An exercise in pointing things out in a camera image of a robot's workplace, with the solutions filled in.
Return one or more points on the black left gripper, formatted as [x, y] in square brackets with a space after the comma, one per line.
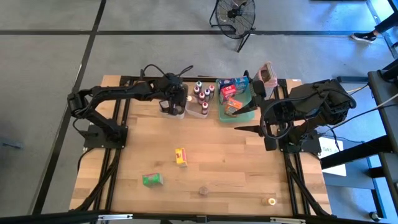
[174, 90]

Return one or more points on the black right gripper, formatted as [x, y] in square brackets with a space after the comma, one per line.
[276, 118]

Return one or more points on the yellow cap food colouring bottle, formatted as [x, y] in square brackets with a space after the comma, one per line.
[188, 98]
[269, 201]

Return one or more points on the purple cap food colouring bottle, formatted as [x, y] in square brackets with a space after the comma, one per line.
[196, 90]

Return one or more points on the orange Frosted Mini Wheats box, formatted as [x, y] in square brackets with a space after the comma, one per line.
[233, 105]

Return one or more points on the green cap food colouring bottle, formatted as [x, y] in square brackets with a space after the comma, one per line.
[199, 84]

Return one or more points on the red cap food colouring bottle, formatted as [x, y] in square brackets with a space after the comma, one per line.
[204, 107]
[201, 96]
[211, 88]

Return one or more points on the blue cap food colouring bottle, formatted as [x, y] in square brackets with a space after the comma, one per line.
[206, 92]

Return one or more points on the red Froot Loops box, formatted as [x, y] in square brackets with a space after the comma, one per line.
[228, 91]

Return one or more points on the light blue Rice Krispies box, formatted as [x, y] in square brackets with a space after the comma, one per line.
[241, 84]

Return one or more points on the dark blue Frosted Flakes box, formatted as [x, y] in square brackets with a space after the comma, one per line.
[225, 82]

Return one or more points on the yellow Corn Pops box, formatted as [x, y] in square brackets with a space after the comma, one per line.
[181, 156]

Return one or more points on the cork lid saffron glass jar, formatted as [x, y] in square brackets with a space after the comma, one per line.
[203, 190]

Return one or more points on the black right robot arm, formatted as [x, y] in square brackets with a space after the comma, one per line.
[320, 99]

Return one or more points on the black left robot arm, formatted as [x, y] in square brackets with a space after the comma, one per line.
[102, 93]

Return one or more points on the teal plastic tray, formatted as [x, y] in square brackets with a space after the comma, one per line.
[242, 118]

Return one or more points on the small clear plastic bin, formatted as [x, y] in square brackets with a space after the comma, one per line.
[194, 112]

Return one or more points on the white paper sheet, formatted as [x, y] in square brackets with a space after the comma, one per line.
[337, 146]

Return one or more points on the green Apple Jacks box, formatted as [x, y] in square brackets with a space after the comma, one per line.
[152, 180]

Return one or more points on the black floor fan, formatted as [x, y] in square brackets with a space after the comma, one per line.
[232, 13]

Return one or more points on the black side table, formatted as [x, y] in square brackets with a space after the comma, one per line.
[377, 90]

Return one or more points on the person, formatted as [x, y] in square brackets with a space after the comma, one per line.
[363, 37]

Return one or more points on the black castor wheel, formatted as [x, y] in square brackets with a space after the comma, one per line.
[374, 215]

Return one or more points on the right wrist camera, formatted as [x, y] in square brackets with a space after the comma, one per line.
[270, 143]

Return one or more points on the silver metal bracket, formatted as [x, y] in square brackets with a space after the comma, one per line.
[287, 220]
[115, 216]

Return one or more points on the small grey table-level camera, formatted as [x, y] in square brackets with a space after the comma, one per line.
[201, 218]

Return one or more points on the black aluminium table frame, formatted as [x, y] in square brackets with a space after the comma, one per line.
[46, 218]

